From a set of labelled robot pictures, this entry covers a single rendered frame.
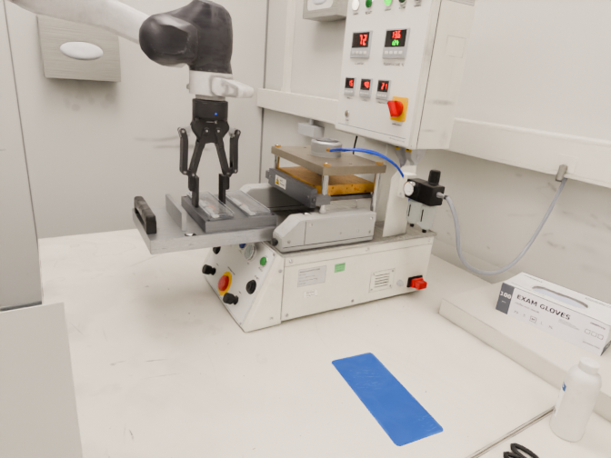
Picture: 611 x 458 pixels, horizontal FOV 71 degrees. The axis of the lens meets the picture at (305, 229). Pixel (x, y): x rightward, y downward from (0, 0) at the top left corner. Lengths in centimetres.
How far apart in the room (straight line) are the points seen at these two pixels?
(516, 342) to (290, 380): 50
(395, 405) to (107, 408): 49
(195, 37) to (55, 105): 149
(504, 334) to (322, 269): 43
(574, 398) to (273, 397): 50
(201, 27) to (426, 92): 51
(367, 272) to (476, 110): 64
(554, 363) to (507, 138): 61
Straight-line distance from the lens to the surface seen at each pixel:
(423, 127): 107
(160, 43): 92
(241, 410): 80
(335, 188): 102
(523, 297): 112
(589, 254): 129
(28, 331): 53
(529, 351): 104
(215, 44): 92
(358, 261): 105
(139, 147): 241
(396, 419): 82
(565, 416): 89
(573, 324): 111
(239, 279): 104
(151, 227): 91
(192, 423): 78
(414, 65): 107
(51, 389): 57
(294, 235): 93
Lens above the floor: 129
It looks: 20 degrees down
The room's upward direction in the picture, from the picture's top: 5 degrees clockwise
